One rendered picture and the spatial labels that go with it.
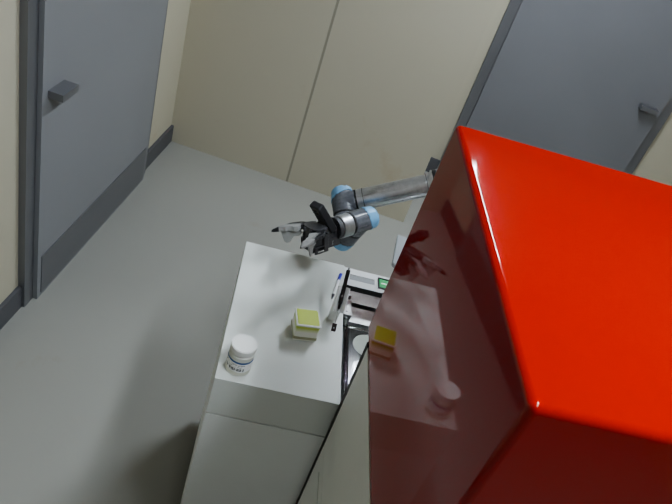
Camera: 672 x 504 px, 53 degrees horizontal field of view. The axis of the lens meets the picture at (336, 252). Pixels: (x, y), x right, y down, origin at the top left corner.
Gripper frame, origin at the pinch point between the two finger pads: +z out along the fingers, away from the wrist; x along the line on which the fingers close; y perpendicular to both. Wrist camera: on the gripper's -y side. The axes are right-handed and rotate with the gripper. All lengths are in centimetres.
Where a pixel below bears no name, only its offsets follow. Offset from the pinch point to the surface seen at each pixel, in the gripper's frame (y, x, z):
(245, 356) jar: 19.6, -20.7, 27.5
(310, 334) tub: 25.2, -15.5, 2.1
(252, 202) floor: 74, 188, -106
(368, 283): 27.5, 1.0, -35.5
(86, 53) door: -34, 133, 4
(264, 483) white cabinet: 72, -17, 20
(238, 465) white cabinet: 63, -13, 27
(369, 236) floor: 94, 139, -163
